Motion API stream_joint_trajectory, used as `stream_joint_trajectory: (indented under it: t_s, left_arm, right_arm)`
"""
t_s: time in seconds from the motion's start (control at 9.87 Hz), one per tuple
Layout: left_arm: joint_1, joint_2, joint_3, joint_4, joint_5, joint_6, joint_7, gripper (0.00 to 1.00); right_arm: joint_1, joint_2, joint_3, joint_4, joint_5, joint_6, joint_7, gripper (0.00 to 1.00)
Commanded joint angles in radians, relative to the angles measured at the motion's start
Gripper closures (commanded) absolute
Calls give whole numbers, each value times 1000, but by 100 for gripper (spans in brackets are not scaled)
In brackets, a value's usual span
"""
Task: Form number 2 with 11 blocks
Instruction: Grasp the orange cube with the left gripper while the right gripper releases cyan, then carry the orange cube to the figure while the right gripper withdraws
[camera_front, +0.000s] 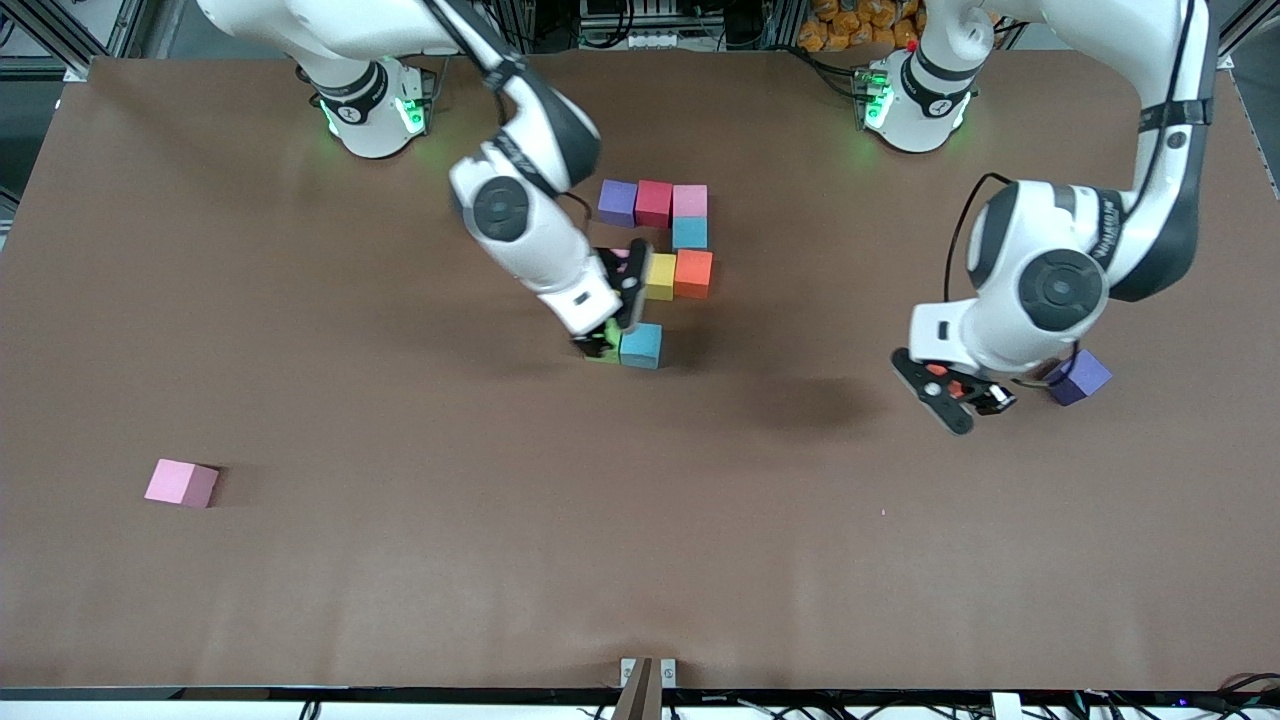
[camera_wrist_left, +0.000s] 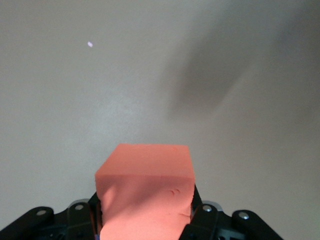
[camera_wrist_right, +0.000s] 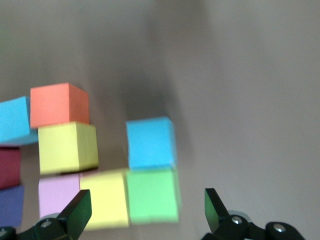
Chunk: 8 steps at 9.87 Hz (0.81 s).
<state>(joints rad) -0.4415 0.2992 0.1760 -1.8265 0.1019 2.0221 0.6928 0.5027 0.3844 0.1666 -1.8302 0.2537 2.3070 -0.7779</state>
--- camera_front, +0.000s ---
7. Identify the purple foam cube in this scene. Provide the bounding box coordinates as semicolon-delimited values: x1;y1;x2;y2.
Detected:
598;180;639;228
1045;348;1113;407

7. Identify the brown table cover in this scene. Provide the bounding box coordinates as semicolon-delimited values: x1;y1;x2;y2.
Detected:
0;45;1280;693

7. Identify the bag of orange items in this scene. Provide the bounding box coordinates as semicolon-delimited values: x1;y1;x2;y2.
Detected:
797;0;926;53

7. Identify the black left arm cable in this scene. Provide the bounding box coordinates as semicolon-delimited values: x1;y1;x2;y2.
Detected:
943;172;1016;301

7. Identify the small metal bracket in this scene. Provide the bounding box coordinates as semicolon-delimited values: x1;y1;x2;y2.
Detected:
620;657;678;689

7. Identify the brown camera pole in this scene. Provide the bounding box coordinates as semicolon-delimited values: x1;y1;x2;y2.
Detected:
610;657;656;720

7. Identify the aluminium frame profile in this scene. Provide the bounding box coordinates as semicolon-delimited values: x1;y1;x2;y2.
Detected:
0;0;151;81
1215;0;1280;73

